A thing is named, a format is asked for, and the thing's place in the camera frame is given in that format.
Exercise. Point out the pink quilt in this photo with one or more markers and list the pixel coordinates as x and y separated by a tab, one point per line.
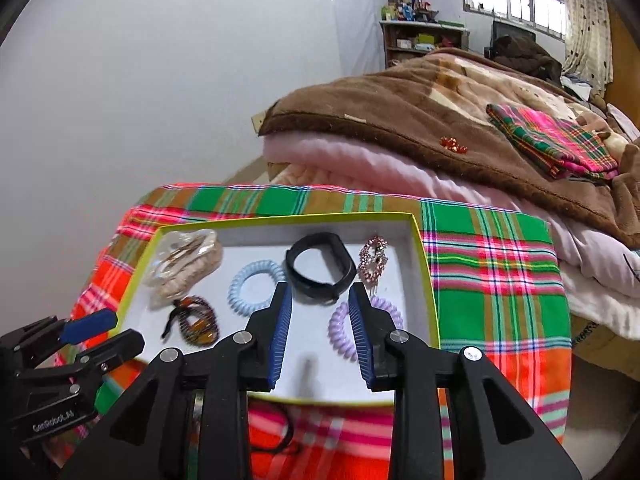
360	165

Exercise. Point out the orange wooden wardrobe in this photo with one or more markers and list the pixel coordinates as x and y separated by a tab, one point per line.
623	91

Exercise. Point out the pearl gold hair claw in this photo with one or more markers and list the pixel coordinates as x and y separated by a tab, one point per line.
183	259

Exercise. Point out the plaid red green cloth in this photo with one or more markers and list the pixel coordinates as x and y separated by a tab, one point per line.
496	283

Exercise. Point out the window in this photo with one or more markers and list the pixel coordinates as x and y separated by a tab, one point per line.
547	16

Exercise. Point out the small red hair clip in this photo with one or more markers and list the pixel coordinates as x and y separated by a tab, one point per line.
453	145

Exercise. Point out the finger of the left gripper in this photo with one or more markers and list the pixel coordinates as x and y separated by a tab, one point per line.
92	325
113	352

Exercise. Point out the wall outlet plate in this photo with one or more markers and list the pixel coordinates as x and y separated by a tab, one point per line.
258	120

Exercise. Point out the brown fleece blanket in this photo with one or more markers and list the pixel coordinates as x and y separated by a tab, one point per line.
409	108

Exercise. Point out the dark wooden shelf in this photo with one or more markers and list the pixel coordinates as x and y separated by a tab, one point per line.
404	40

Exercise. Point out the rhinestone hair clip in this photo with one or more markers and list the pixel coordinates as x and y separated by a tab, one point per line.
372	261

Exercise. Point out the dark clothes pile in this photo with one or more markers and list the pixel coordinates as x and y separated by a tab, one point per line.
517	48

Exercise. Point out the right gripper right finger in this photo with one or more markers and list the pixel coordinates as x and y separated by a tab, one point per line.
495	434

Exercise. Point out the yellow-green shallow box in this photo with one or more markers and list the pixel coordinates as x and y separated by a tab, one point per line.
296	309

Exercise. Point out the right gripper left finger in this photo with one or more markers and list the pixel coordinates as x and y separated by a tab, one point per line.
147	432

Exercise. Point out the floral curtain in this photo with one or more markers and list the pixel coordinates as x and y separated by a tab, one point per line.
588	43

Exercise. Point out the white patterned bedding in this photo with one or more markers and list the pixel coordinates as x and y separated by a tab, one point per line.
595	303

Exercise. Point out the black wrist band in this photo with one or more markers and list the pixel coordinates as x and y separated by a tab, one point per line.
319	267

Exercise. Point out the folded plaid cloth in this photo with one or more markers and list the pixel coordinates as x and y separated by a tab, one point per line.
559	147

